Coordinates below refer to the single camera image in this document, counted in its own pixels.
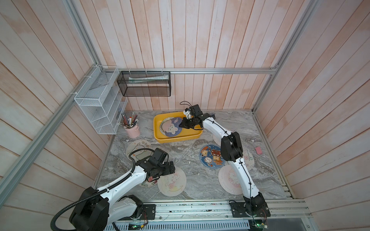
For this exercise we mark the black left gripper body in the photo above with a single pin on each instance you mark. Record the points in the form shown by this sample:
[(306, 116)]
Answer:
[(164, 169)]

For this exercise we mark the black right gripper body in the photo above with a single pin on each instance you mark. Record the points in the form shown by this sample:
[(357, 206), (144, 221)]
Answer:
[(189, 123)]

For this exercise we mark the cream bunny moon coaster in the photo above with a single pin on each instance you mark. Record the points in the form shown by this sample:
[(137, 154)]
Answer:
[(173, 184)]

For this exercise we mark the navy sleeping bunny coaster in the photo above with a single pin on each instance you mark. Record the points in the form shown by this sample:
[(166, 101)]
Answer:
[(172, 126)]

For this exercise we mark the pink unicorn round coaster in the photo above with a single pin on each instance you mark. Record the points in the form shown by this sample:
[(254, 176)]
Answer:
[(216, 139)]

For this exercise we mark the green bears pattern coaster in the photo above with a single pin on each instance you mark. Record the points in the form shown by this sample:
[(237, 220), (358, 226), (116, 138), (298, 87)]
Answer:
[(162, 127)]

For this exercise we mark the blue bear car coaster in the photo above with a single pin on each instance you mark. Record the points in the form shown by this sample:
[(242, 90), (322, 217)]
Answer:
[(210, 156)]

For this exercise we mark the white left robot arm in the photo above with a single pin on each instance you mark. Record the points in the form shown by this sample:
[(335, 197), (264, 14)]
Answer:
[(100, 207)]

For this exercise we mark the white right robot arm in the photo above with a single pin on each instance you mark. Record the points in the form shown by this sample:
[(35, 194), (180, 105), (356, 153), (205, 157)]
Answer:
[(232, 153)]

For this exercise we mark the yellow plastic storage box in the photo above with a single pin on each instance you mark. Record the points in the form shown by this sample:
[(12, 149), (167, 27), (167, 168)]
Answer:
[(186, 134)]

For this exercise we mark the white bear green coaster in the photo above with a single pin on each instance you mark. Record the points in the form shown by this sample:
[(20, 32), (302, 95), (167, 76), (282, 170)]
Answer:
[(139, 144)]

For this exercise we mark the floral rose round coaster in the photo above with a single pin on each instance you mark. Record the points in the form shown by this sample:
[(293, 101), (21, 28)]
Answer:
[(148, 184)]

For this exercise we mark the pink pen cup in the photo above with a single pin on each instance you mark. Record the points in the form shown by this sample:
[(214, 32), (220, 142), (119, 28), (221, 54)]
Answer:
[(129, 123)]

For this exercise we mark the pink ribbon bunny coaster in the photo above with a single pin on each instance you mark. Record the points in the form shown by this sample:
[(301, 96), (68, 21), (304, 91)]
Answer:
[(248, 159)]

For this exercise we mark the large pink unicorn coaster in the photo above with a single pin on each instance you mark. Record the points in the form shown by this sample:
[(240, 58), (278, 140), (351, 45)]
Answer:
[(229, 181)]

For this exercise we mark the pink eraser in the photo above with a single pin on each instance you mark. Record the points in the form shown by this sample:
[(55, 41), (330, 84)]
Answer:
[(258, 150)]

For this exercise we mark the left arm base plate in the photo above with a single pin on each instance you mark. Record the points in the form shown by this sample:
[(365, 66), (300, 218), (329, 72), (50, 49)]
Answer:
[(146, 212)]

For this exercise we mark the black wire mesh basket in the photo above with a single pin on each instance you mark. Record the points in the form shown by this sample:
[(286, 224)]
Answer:
[(145, 83)]

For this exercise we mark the white wire mesh shelf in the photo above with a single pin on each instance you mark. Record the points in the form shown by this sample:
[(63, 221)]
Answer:
[(100, 99)]

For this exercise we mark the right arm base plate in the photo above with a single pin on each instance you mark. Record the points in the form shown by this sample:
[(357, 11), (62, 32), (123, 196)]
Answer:
[(240, 209)]

